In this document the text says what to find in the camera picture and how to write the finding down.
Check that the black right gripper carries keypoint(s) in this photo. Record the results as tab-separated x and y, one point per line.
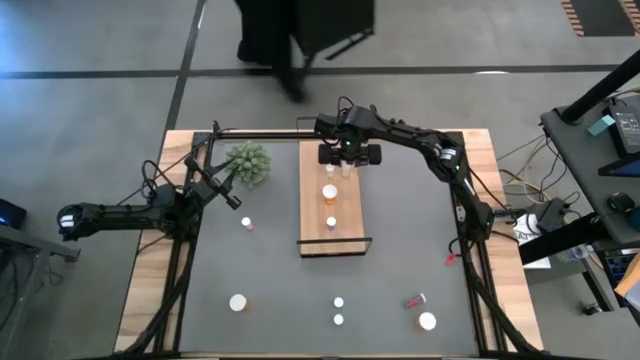
350	150

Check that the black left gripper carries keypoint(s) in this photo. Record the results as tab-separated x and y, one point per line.
212	186

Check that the large orange medicine bottle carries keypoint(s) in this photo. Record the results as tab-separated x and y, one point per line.
330	192
427	321

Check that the white lid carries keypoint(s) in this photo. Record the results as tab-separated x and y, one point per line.
238	302

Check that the pink medicine bottle red pills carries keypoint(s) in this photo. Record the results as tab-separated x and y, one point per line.
414	301

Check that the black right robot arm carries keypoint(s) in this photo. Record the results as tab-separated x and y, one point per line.
410	135

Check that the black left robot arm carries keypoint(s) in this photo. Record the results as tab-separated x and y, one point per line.
115	215

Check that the green succulent in white pot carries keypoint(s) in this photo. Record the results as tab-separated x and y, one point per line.
248	164

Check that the wooden tray board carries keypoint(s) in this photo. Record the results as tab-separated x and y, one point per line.
312	230

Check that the person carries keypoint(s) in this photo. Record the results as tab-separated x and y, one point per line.
272	40

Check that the black office chair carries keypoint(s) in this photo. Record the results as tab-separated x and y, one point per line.
335	20

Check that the white paper sheet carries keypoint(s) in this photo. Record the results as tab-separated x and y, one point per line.
525	235

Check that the black power box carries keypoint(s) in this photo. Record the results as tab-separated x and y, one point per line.
552	215

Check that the black device blue screen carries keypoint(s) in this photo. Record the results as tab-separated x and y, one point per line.
11	214

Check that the grey side table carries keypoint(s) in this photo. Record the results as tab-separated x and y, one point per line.
25	260

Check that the grey side desk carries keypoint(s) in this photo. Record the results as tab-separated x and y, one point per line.
575	165

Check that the black desk leg bar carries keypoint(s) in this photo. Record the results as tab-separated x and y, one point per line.
565	240

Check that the clear plastic water bottle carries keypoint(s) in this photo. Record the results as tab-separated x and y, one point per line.
575	253

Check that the teal box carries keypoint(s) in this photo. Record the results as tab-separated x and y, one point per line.
601	125

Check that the black pole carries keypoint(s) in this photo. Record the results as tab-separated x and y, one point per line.
600	90

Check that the black tablet blue screen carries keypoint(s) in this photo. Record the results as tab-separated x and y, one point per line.
622	169

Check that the black computer mouse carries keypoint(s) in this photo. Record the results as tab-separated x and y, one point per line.
621	202

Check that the black power adapter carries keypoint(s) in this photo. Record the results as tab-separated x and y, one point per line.
627	127

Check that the small black floor object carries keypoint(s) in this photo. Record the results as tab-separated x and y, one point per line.
592	309

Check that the dark blue round object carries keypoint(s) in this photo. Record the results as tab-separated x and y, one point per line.
635	219

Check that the dark rug striped border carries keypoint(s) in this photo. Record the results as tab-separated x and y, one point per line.
602	17

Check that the orange cardboard box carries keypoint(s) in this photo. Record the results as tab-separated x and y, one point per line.
630	285

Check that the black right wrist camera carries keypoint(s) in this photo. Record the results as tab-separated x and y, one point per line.
330	125

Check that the black aluminium rig frame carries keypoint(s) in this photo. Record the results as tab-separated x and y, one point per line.
260	135

